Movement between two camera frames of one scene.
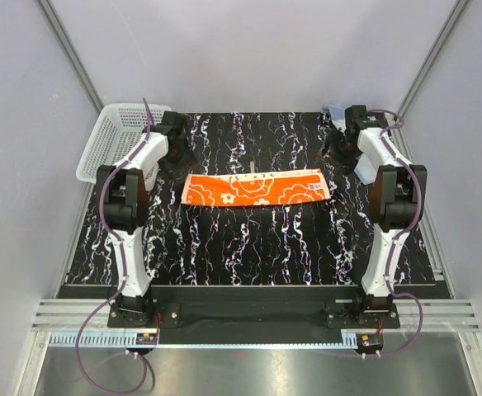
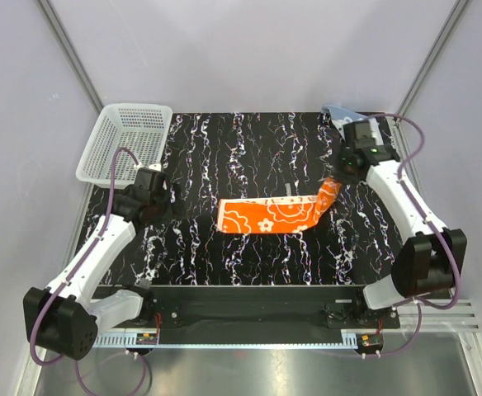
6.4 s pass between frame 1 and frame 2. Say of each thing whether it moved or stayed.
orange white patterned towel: moved
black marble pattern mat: stayed
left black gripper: moved
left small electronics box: stayed
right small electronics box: stayed
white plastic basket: stayed
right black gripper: moved
